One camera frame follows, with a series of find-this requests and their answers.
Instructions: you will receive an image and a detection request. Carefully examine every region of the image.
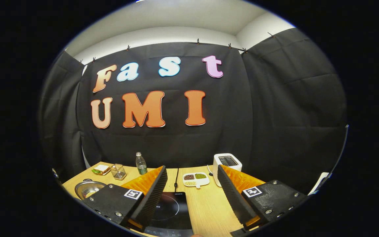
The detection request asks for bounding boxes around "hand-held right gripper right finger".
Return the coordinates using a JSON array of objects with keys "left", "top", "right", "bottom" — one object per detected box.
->
[{"left": 216, "top": 164, "right": 308, "bottom": 231}]

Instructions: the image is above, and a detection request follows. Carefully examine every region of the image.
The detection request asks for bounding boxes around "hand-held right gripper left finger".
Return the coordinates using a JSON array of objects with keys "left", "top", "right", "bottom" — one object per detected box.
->
[{"left": 82, "top": 165, "right": 168, "bottom": 231}]

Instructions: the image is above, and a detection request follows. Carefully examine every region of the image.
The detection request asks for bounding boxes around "black induction cooktop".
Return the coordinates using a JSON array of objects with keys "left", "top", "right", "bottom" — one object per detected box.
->
[{"left": 143, "top": 192, "right": 194, "bottom": 237}]

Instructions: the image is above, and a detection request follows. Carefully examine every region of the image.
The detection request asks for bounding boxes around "steel pot with black handles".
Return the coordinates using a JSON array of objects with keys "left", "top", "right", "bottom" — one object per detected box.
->
[{"left": 74, "top": 179, "right": 107, "bottom": 200}]

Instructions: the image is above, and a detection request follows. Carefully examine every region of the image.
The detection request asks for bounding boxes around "white toaster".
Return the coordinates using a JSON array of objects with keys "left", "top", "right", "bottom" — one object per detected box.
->
[{"left": 213, "top": 153, "right": 242, "bottom": 187}]

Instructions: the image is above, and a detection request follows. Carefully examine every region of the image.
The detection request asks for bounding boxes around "clear plastic water bottle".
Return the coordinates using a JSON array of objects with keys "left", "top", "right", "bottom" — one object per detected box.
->
[{"left": 136, "top": 152, "right": 148, "bottom": 175}]

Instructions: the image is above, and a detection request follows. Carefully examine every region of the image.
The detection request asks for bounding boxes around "white divided dish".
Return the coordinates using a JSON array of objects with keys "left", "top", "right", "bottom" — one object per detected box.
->
[{"left": 183, "top": 172, "right": 210, "bottom": 189}]

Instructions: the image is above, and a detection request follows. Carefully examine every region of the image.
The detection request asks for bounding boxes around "sandwich with lettuce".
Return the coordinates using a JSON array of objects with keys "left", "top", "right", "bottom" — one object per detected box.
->
[{"left": 91, "top": 165, "right": 111, "bottom": 175}]

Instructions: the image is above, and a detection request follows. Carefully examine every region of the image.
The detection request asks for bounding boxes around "black backdrop cloth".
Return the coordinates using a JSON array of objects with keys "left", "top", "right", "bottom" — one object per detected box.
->
[{"left": 38, "top": 28, "right": 348, "bottom": 195}]

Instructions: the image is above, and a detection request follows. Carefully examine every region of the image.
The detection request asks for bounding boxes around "white paper sheet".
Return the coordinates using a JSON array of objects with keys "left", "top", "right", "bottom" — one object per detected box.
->
[{"left": 309, "top": 172, "right": 332, "bottom": 195}]

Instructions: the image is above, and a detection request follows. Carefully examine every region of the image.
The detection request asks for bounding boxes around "metal wire mesh holder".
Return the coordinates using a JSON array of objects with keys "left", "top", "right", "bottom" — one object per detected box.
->
[{"left": 110, "top": 164, "right": 127, "bottom": 180}]

